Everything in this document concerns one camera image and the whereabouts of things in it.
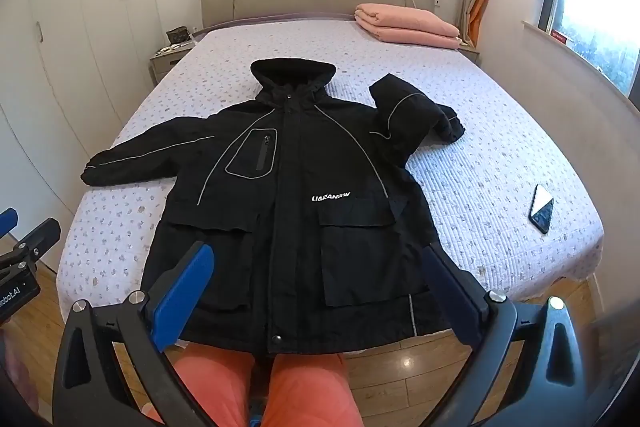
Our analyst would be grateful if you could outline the beige windowsill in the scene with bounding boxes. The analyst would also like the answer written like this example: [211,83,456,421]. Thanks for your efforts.
[520,21,640,120]

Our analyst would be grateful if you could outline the black smartphone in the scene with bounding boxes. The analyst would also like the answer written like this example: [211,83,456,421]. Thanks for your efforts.
[528,183,556,235]

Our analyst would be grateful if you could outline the grey nightstand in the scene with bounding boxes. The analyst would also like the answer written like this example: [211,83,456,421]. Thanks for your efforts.
[457,43,482,66]
[149,39,202,86]

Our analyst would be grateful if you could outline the bed with floral bedspread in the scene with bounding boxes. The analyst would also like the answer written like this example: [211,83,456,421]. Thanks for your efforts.
[56,14,606,323]

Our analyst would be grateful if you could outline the black hooded jacket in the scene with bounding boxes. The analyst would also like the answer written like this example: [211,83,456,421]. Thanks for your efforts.
[81,56,465,355]

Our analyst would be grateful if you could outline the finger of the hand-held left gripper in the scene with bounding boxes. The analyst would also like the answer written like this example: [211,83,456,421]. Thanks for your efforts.
[0,218,62,269]
[0,207,21,239]

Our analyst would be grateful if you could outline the folded pink blanket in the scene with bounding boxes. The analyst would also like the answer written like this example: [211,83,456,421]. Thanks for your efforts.
[354,3,462,51]

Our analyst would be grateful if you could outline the person's right leg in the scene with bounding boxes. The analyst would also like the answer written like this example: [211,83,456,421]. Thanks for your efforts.
[261,351,352,427]

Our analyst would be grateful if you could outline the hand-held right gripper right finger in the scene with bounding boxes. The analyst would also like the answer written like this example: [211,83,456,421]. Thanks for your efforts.
[422,244,602,427]

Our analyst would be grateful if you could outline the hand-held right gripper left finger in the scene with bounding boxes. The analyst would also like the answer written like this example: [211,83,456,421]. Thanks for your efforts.
[52,241,261,427]

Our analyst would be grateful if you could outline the orange trouser legs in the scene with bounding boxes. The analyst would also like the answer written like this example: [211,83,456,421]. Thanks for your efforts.
[171,348,259,427]

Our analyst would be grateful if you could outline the white wardrobe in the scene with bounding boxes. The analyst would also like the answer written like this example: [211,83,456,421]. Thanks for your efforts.
[0,0,168,269]

